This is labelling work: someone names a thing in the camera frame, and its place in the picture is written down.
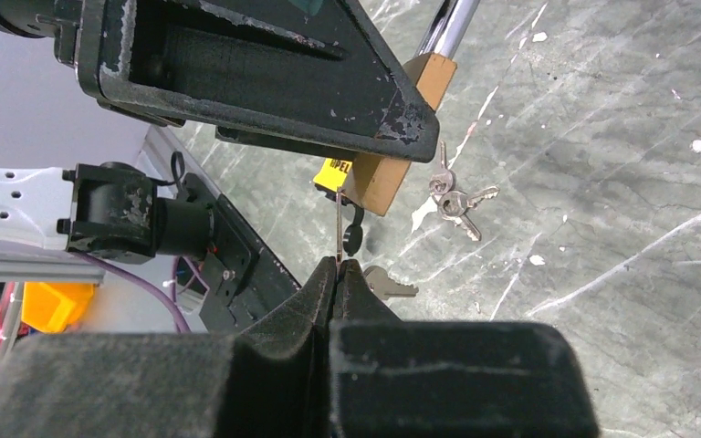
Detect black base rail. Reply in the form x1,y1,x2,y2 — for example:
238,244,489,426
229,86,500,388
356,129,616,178
183,173,300,332

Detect silver key pair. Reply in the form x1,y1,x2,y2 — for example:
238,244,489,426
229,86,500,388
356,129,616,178
429,141,500,242

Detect yellow plastic bin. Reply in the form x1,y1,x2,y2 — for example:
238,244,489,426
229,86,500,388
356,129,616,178
21,282,97,333

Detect small silver keys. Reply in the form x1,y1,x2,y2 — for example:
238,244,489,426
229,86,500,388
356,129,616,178
335,188,419,301

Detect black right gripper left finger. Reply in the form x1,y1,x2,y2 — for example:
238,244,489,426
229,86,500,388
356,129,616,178
0,257,338,437

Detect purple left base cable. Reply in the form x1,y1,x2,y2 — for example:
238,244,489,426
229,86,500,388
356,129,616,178
72,250,213,335

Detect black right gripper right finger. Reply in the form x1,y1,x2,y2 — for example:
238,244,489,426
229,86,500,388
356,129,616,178
329,260,600,437

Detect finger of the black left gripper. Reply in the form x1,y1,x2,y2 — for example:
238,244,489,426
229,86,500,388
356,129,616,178
76,1,427,162

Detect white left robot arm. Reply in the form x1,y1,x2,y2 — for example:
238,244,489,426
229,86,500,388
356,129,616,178
0,1,439,264

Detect large brass padlock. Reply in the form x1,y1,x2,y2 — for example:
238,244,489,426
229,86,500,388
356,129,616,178
342,0,480,216

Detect yellow black padlock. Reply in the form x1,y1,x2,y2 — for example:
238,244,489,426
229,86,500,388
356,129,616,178
312,158,365,256

